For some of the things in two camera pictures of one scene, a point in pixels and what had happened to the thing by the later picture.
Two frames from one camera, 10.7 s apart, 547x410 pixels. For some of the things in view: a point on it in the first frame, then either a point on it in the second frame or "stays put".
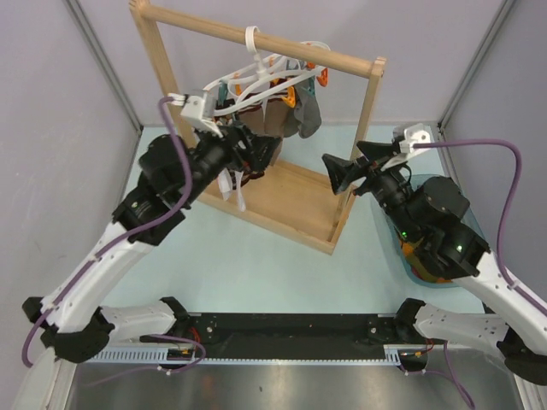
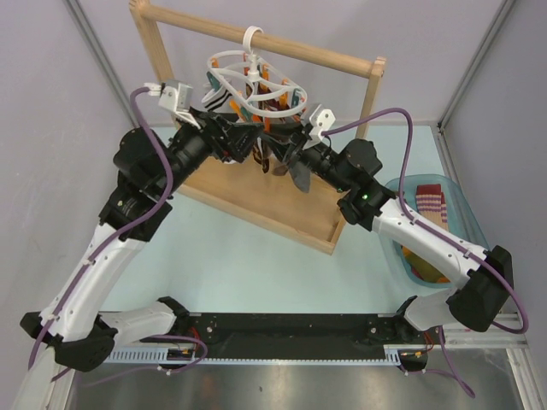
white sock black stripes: (239, 173) -> (215, 98)
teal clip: (222, 94) -> (214, 82)
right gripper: (342, 172) -> (291, 147)
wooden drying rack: (280, 196) stays put
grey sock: (306, 108) -> (301, 175)
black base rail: (288, 332) stays put
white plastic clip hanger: (267, 73) -> (253, 83)
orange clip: (290, 99) -> (236, 108)
